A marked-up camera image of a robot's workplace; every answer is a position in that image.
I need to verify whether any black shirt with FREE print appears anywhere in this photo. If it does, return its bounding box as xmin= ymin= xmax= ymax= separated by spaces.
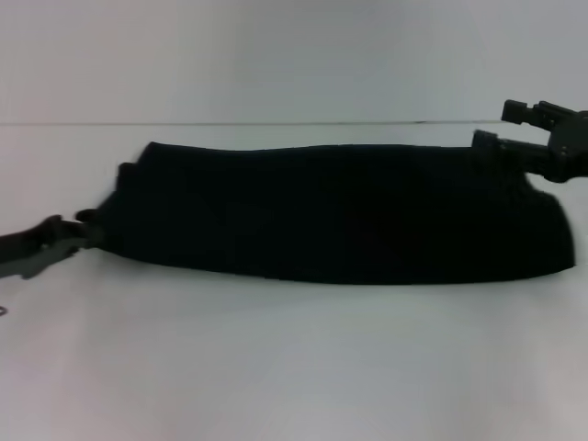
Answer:
xmin=97 ymin=141 xmax=578 ymax=287

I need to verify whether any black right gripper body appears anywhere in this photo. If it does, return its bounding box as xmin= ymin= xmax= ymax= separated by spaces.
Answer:
xmin=543 ymin=108 xmax=588 ymax=186

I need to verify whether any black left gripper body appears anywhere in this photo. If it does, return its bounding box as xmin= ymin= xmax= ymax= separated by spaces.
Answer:
xmin=0 ymin=214 xmax=78 ymax=281

